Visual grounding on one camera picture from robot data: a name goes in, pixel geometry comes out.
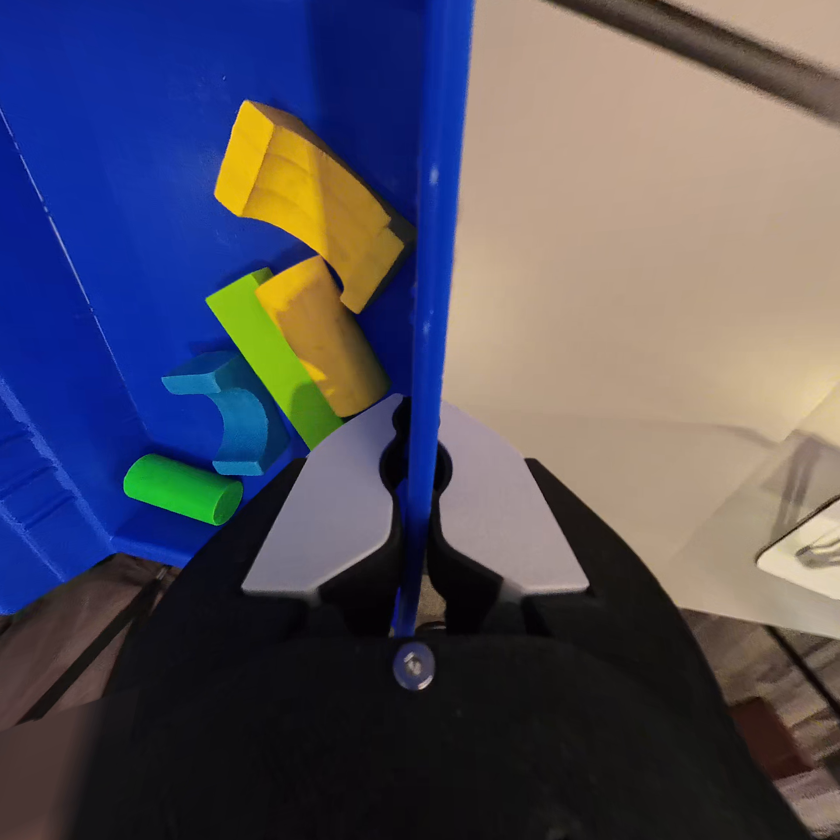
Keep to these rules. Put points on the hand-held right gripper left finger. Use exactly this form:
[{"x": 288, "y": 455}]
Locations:
[{"x": 328, "y": 519}]

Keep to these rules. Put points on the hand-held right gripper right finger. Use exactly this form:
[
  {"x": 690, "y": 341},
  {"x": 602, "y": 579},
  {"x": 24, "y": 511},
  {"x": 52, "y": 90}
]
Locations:
[{"x": 505, "y": 525}]

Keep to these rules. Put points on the green cylinder block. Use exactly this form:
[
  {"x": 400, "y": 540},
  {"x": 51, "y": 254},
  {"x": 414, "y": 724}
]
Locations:
[{"x": 184, "y": 488}]

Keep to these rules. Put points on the lime green plank block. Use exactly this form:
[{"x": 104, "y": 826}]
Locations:
[{"x": 269, "y": 361}]

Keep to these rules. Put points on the yellow cylinder block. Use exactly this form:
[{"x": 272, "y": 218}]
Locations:
[{"x": 322, "y": 339}]

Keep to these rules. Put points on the yellow arch block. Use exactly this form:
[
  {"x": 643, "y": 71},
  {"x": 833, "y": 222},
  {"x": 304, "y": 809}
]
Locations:
[{"x": 302, "y": 190}]

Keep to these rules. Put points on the blue plastic bin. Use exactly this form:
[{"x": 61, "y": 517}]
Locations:
[{"x": 105, "y": 197}]

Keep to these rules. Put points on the blue arch block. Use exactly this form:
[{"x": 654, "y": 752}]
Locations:
[{"x": 234, "y": 418}]

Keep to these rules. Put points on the black metal pole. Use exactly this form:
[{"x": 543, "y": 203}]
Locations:
[{"x": 683, "y": 40}]

